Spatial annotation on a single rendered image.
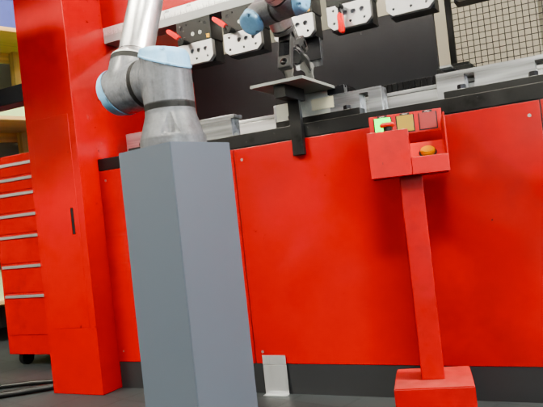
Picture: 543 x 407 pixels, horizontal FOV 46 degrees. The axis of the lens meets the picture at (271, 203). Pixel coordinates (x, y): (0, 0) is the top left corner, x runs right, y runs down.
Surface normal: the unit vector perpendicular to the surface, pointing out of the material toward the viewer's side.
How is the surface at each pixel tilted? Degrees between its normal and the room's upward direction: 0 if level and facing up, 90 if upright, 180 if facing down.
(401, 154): 90
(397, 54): 90
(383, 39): 90
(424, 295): 90
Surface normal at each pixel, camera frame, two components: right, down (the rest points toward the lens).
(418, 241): -0.22, 0.01
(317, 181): -0.46, 0.04
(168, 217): -0.65, 0.06
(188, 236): 0.76, -0.09
